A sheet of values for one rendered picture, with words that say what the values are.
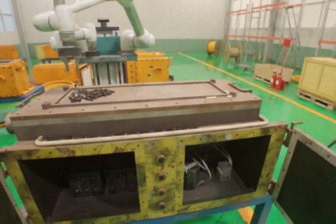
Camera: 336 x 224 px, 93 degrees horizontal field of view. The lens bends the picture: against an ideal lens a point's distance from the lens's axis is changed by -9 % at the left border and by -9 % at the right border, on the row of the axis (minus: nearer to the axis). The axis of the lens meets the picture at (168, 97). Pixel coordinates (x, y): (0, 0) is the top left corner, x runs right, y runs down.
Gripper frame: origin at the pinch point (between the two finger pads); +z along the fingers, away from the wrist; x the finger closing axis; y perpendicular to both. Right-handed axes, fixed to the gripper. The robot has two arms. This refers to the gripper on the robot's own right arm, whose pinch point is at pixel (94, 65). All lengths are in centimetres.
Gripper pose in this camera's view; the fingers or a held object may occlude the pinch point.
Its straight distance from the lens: 181.7
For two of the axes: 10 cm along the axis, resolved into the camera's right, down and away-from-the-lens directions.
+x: -9.3, 1.3, -3.4
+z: 0.0, 9.4, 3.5
